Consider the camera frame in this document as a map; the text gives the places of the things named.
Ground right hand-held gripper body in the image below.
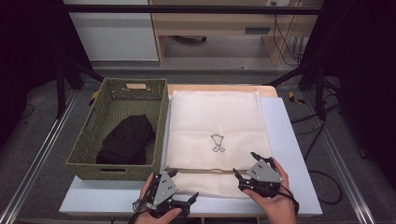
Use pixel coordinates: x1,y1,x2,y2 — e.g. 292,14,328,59
237,157,285,199

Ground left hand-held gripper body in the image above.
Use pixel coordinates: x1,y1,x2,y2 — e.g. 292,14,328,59
145,172,191,218

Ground black cloth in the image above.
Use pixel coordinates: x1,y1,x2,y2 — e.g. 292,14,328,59
95,114,157,166

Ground cream drawstring bag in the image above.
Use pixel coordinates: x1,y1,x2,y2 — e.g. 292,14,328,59
163,90,273,200

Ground green woven basket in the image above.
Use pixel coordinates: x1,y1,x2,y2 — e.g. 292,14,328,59
64,77,170,182

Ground person's left hand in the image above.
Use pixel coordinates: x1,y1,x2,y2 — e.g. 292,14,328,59
134,172,184,224

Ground person's right hand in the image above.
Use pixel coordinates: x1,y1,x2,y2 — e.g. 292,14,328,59
242,158,299,224

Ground yellow and black clamp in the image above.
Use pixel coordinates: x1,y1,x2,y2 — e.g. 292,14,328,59
288,91,306,105
88,90,101,106

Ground black metal stand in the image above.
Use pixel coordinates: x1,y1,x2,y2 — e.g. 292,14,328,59
266,58,329,121
55,58,106,119

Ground light wooden desk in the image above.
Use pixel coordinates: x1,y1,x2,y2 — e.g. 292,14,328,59
148,0,325,67

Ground dark curtain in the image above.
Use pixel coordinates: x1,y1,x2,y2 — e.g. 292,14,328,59
298,0,396,185
0,0,94,150

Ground white cabinet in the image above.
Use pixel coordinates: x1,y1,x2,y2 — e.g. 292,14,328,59
64,0,160,62

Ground black horizontal bar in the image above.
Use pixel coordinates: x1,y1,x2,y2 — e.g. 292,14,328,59
62,4,323,15

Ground left hand-held gripper cable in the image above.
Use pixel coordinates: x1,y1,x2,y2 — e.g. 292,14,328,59
128,198,151,224

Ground hand-held gripper cable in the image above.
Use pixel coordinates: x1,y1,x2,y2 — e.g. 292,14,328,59
277,185,301,217
128,198,151,224

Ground right hand-held gripper cable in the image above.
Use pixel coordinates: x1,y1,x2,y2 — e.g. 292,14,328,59
277,185,301,217

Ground bundle of black hanging cables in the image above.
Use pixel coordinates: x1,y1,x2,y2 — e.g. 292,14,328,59
271,1,305,67

